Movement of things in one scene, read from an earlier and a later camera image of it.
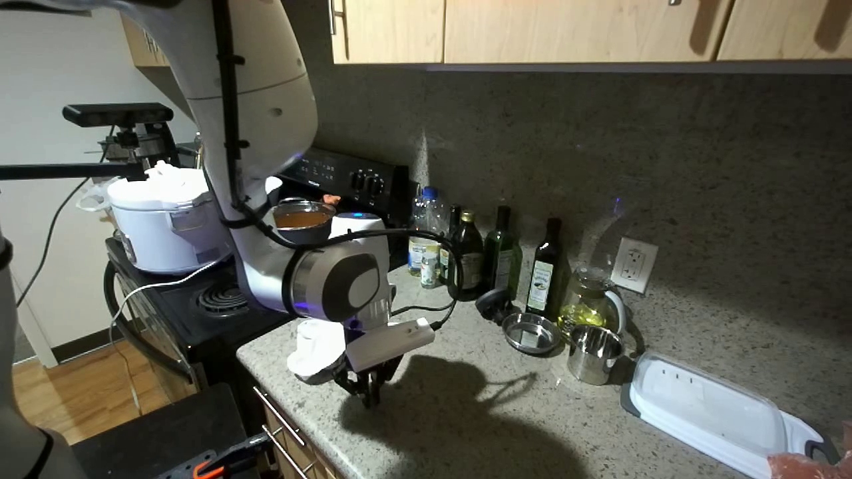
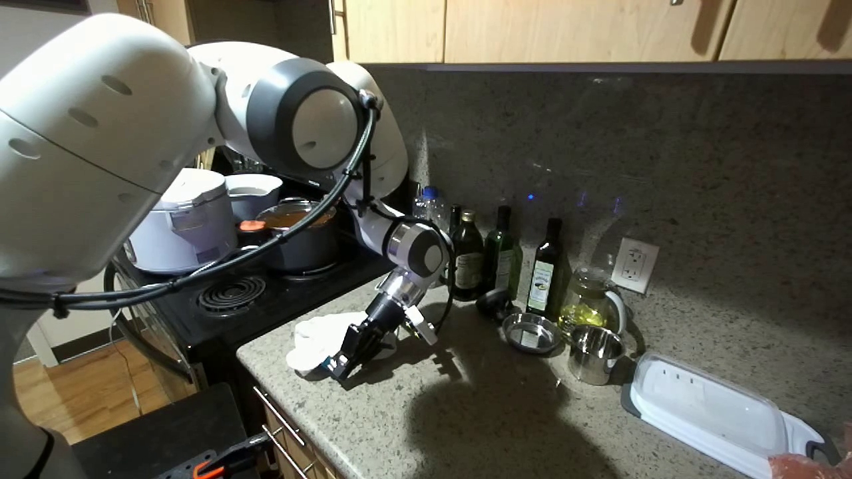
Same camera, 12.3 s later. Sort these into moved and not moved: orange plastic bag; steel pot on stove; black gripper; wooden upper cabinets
Moved: black gripper
Not moved: orange plastic bag; wooden upper cabinets; steel pot on stove
